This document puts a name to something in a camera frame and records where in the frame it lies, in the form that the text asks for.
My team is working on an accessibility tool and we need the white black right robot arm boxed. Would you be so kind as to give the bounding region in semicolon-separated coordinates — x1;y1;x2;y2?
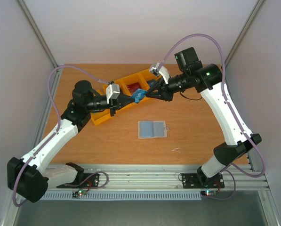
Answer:
146;47;262;187

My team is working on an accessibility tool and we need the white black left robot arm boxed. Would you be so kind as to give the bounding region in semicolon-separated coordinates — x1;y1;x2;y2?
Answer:
7;80;135;207

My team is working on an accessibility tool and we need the blue card in bin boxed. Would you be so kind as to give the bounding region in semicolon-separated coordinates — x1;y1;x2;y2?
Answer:
147;80;156;87

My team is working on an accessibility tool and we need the red VIP card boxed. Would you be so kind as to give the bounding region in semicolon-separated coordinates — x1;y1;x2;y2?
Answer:
127;82;141;94

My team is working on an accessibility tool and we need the left small circuit board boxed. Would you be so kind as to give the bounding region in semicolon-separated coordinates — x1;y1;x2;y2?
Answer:
72;190;87;198

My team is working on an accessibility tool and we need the small circuit board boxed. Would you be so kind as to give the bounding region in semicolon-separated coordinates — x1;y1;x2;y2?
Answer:
201;190;219;196
72;190;87;198

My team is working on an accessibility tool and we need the right small circuit board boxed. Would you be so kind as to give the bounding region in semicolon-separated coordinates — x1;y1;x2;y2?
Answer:
201;190;219;196

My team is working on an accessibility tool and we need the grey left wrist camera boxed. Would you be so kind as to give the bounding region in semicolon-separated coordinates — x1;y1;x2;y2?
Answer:
106;81;120;104

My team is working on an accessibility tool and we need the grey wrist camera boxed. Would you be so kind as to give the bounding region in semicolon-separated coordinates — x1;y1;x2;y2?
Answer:
149;63;170;84
106;81;120;104

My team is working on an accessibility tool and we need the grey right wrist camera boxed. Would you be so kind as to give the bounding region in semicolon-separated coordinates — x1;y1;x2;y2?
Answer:
149;63;170;84

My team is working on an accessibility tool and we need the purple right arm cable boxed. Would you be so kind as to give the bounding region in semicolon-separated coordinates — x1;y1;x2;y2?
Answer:
158;33;265;200

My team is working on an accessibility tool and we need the aluminium front rail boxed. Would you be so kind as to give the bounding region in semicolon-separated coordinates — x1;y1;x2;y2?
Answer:
79;163;270;191

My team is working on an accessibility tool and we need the aluminium rail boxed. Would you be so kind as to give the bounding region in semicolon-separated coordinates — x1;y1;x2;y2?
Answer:
221;65;257;171
79;163;270;191
31;69;62;151

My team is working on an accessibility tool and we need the left side aluminium rail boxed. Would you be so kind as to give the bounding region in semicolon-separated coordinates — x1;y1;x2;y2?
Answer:
31;69;62;151

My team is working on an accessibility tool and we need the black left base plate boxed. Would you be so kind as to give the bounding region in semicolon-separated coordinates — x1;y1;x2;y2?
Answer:
57;173;100;189

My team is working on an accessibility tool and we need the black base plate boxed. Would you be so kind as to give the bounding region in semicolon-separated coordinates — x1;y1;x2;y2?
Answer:
178;173;225;189
57;173;100;189

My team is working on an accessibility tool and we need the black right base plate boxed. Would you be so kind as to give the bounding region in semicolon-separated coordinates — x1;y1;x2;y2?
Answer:
178;173;225;189

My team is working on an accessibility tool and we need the grey slotted cable duct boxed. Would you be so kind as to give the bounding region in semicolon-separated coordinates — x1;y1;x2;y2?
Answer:
41;191;201;201

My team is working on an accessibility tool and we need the right side aluminium rail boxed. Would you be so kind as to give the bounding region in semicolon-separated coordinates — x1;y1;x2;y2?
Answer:
221;65;257;171

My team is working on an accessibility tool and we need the right rear aluminium frame post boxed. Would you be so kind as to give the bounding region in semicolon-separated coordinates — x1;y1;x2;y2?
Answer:
225;0;265;67

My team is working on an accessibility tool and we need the aluminium frame post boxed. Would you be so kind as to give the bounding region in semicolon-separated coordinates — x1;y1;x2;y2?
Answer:
16;0;58;68
225;0;265;67

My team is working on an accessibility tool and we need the left rear aluminium frame post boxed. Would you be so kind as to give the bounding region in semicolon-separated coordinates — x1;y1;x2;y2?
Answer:
16;0;58;68

